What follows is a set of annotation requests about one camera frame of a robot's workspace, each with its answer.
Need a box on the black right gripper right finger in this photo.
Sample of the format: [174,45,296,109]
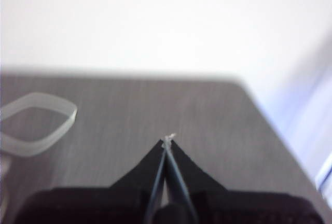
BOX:
[167,139,229,202]

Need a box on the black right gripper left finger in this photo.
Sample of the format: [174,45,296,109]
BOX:
[110,139,167,199]

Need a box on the white power cable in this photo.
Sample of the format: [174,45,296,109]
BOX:
[0,92,78,158]

